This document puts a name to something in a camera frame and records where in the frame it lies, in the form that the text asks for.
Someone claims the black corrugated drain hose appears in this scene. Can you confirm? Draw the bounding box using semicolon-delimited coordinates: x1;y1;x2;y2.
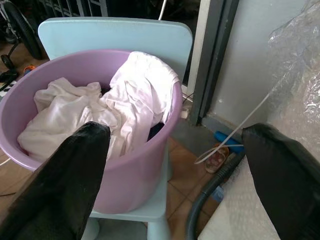
185;151;246;240

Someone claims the white crumpled garment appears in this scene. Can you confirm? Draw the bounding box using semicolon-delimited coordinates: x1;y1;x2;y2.
16;50;180;163

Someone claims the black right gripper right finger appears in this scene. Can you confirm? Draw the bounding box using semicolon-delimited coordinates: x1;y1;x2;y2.
242;122;320;240

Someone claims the light blue plastic chair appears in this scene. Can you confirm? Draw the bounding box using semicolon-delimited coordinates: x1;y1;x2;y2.
37;17;193;240

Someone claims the blue plastic cylinder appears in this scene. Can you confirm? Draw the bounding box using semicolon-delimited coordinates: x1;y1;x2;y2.
214;131;245;154

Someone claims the brown patterned slipper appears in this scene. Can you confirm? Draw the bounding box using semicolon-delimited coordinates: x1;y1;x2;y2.
204;143;230;174

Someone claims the white power cable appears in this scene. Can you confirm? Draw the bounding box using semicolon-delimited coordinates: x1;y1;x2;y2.
194;87;274;165

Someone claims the purple plastic laundry bucket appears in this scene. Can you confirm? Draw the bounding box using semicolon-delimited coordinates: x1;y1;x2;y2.
0;49;184;215

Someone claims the clear plastic wrap sheet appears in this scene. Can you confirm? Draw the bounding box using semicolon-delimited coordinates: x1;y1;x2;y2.
265;0;320;161

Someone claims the black bicycle wheel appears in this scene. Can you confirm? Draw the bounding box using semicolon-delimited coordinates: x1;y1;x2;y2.
2;0;44;60

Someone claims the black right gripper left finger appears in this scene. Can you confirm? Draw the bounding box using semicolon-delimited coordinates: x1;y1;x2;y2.
0;121;111;240

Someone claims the grey sliding door frame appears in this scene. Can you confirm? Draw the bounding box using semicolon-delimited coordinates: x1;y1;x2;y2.
186;0;243;126

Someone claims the dark navy garment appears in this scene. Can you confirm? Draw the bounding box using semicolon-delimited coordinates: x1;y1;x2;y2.
146;121;166;143

